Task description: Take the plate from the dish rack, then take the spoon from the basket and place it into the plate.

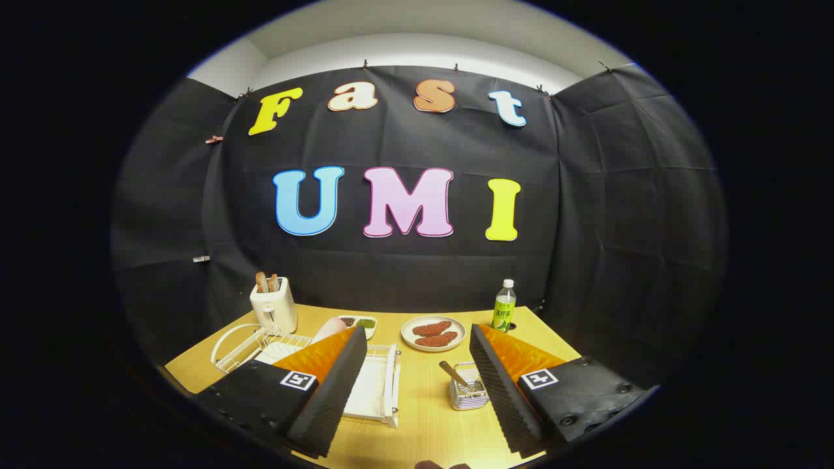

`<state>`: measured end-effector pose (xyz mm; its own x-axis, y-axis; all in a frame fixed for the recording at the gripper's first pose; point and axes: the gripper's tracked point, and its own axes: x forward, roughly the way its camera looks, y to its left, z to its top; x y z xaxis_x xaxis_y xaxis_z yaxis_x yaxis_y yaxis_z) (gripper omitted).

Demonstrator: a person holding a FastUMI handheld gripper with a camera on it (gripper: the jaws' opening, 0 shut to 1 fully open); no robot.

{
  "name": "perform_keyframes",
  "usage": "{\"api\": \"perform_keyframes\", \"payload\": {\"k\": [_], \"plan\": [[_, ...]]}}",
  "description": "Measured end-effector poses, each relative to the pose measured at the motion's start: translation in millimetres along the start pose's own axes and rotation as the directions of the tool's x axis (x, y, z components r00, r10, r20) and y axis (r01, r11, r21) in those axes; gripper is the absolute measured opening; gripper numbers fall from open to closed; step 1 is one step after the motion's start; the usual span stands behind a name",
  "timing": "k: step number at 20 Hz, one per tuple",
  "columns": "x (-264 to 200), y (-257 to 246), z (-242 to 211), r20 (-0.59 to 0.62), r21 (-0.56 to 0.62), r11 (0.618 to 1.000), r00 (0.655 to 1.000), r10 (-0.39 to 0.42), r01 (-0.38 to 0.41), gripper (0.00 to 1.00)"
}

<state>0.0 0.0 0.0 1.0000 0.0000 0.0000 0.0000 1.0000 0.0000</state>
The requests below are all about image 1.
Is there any green label drink bottle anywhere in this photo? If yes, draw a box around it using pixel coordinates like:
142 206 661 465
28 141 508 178
492 279 517 334

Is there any white toaster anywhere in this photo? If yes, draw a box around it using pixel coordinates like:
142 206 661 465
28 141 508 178
250 277 298 334

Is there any white wire dish rack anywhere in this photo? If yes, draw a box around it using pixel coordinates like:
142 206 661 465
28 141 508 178
210 322 401 429

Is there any pink plate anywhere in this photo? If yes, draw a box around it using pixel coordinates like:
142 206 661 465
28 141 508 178
313 317 347 344

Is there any metal wire basket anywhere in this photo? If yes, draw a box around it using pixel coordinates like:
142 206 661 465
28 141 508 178
448 362 491 411

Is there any white drip tray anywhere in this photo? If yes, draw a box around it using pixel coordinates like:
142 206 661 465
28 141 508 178
254 342 392 419

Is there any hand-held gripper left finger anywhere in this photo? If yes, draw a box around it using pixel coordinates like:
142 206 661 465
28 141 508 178
192 326 369 459

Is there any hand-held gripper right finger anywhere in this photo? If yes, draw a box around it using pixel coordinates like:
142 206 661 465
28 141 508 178
469 323 660 459

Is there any metal spoon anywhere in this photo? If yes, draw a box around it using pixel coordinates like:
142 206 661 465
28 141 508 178
439 360 473 391

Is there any black backdrop cloth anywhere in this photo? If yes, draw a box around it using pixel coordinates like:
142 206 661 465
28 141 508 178
111 62 727 391

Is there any white divided dish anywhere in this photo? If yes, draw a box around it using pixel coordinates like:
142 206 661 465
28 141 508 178
338 315 378 341

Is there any white round plate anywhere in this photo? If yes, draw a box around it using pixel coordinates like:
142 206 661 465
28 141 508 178
401 315 467 353

